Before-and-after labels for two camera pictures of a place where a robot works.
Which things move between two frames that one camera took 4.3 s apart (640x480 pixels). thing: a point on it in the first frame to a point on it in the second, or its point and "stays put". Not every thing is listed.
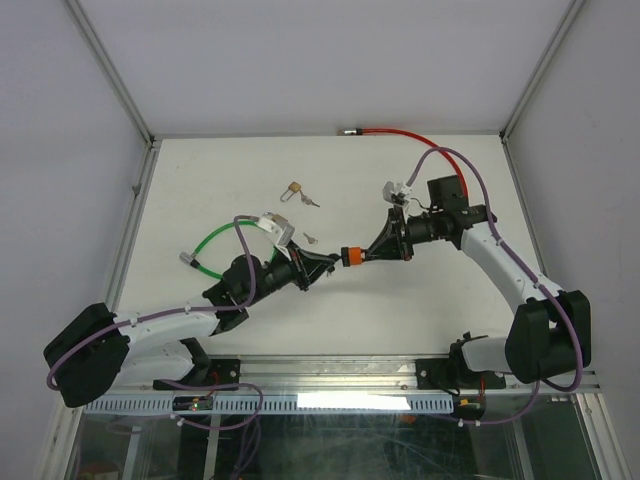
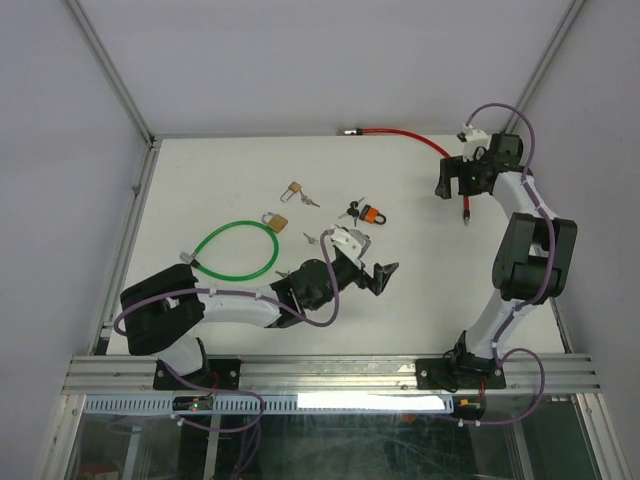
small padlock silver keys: (307, 200) stays put
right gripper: (391, 243) to (455, 167)
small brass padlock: (294, 187) stays put
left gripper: (305, 260) to (380, 277)
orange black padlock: (353, 255) to (371, 215)
